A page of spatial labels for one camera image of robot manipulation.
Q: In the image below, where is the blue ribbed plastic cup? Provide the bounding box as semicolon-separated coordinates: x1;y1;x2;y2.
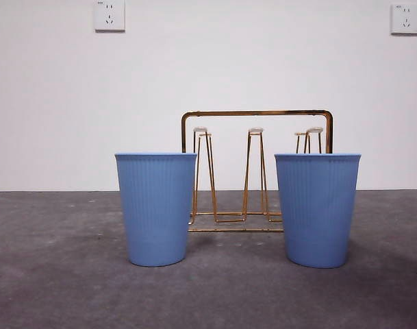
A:
114;151;198;267
274;152;363;269

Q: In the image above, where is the gold wire cup rack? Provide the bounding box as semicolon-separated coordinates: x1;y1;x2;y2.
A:
180;109;335;233

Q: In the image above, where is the white wall socket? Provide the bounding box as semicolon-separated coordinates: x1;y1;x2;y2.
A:
94;0;126;34
390;3;417;36

